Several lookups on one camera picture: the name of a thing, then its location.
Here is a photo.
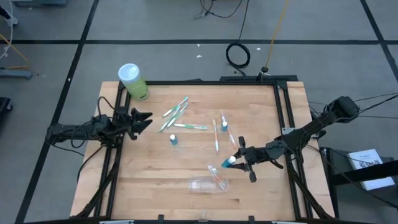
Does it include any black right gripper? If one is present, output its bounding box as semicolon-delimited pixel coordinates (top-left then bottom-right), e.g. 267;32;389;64
226;136;278;184

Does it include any black loose floor cable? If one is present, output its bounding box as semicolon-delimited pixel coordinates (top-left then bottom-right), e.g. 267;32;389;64
193;0;244;19

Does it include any white printed booklet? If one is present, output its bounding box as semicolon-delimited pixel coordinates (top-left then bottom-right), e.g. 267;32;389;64
346;148;396;192

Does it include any yellow hanging cable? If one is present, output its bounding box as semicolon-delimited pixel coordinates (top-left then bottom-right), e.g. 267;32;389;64
260;0;290;75

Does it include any grey floor base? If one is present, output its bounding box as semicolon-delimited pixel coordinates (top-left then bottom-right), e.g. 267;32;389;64
0;68;34;80

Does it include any black wheeled object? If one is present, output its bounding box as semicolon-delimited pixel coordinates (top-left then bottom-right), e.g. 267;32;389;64
0;96;14;113

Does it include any green wipes canister white lid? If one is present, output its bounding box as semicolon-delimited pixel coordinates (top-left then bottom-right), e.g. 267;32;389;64
118;63;150;101

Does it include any black coiled cable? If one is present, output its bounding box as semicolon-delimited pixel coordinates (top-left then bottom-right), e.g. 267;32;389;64
224;0;251;70

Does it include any yellow floor cable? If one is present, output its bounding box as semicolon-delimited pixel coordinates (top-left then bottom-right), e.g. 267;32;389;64
0;32;31;70

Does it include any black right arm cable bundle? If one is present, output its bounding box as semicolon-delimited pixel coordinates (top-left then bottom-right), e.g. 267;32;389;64
307;92;398;121

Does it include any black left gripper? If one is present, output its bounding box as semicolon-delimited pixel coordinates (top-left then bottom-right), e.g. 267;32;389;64
114;105;154;141

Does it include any green white toothbrush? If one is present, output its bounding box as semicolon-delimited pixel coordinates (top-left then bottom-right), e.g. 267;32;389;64
161;96;190;119
172;123;208;131
166;102;189;129
159;105;182;133

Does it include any clear plastic bag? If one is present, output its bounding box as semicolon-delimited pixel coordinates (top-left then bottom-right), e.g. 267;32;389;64
188;175;229;194

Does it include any black right gripper cable loop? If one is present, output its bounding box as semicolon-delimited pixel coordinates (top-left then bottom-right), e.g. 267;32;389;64
269;157;285;170

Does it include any black aluminium table frame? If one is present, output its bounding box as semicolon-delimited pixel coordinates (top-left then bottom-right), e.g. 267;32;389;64
70;73;336;224

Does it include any black side cart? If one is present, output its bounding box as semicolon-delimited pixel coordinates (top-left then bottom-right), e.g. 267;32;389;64
319;146;398;224

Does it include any grey floor object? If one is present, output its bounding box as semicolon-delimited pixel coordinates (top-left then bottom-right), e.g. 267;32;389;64
11;0;68;7

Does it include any white floor cable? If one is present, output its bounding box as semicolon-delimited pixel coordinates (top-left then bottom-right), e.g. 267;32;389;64
0;0;15;60

